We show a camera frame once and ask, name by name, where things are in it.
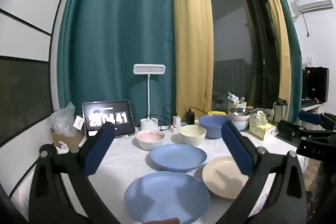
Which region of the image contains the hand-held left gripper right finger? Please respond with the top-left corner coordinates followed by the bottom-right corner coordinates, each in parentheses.
top-left (218, 122), bottom-right (307, 224)

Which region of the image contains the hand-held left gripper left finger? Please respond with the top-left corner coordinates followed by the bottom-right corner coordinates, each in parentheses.
top-left (28, 123), bottom-right (116, 224)

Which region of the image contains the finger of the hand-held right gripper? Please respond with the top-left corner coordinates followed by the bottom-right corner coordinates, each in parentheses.
top-left (277, 120), bottom-right (317, 147)
top-left (298, 111), bottom-right (336, 132)

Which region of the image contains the cream bowl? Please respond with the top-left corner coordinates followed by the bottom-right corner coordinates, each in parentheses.
top-left (179, 125), bottom-right (207, 147)

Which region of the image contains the white bowl pink spotted inside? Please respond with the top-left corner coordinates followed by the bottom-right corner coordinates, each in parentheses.
top-left (136, 130), bottom-right (165, 151)

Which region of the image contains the blue plate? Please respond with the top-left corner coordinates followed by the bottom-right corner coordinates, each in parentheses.
top-left (124, 171), bottom-right (211, 224)
top-left (149, 144), bottom-right (208, 172)

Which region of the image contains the steel thermos jug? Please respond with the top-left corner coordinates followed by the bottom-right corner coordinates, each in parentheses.
top-left (273, 98), bottom-right (289, 123)

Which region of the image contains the light blue bowl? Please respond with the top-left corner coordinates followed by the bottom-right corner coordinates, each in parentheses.
top-left (232, 120), bottom-right (249, 131)

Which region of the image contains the yellow tissue box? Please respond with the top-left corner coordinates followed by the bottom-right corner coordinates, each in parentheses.
top-left (248, 122), bottom-right (276, 140)

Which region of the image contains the cardboard box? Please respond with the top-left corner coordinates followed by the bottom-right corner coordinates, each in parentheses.
top-left (50, 128), bottom-right (86, 147)

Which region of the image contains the cream plate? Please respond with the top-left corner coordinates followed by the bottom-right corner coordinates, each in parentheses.
top-left (202, 156), bottom-right (250, 199)

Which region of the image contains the small white box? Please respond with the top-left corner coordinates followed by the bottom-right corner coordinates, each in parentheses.
top-left (74, 116), bottom-right (85, 131)

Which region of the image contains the soft yellow tissue pack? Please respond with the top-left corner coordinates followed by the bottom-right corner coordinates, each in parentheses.
top-left (249, 111), bottom-right (269, 127)

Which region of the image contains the black electronic device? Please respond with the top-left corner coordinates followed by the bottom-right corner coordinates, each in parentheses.
top-left (302, 67), bottom-right (330, 104)

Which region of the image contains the tablet with clock display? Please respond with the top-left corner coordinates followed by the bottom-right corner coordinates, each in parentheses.
top-left (82, 100), bottom-right (135, 138)

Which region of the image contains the steel bowl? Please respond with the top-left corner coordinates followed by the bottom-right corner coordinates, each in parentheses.
top-left (229, 108), bottom-right (248, 116)

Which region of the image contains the white plastic basket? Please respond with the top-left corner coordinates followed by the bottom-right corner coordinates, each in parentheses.
top-left (228, 101), bottom-right (247, 111)

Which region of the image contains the clear plastic bag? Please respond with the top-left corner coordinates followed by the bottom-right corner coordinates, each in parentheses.
top-left (49, 102), bottom-right (78, 135)

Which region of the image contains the black power adapter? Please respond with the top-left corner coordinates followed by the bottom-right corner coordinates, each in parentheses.
top-left (186, 108), bottom-right (195, 125)

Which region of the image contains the narrow teal curtain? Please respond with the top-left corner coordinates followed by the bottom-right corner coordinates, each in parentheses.
top-left (265, 0), bottom-right (302, 119)

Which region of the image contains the narrow yellow curtain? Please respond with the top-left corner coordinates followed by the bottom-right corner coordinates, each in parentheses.
top-left (249, 0), bottom-right (290, 119)

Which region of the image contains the white desk lamp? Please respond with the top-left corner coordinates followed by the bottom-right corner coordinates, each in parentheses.
top-left (133, 64), bottom-right (166, 132)

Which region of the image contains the white air conditioner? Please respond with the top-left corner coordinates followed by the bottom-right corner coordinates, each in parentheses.
top-left (291, 0), bottom-right (334, 14)

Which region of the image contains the dark glass window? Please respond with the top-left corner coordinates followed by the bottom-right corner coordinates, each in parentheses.
top-left (205, 0), bottom-right (280, 115)

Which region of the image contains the wide yellow curtain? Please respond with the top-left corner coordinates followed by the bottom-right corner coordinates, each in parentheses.
top-left (171, 0), bottom-right (214, 119)

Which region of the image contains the large teal curtain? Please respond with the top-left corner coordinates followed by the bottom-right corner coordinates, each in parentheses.
top-left (56, 0), bottom-right (176, 119)

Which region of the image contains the black adapter cable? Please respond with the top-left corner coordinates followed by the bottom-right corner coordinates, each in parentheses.
top-left (189, 106), bottom-right (214, 115)

